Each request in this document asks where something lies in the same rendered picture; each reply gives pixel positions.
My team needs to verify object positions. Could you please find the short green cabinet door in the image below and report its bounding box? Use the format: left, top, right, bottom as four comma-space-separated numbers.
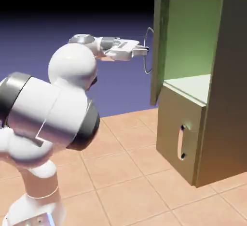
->
156, 84, 207, 186

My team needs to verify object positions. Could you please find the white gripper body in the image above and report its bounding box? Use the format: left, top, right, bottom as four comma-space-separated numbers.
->
104, 39, 140, 62

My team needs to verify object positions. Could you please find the tall green cabinet door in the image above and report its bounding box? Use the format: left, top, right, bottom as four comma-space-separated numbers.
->
150, 0, 171, 106

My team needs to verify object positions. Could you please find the green cabinet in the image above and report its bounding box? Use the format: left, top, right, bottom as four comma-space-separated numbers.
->
155, 0, 247, 188

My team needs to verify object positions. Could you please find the curved thin metal handle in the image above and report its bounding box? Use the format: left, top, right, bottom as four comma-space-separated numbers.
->
143, 27, 155, 74

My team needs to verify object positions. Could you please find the flat silver door handle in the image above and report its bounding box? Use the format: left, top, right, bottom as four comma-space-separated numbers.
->
177, 124, 187, 161

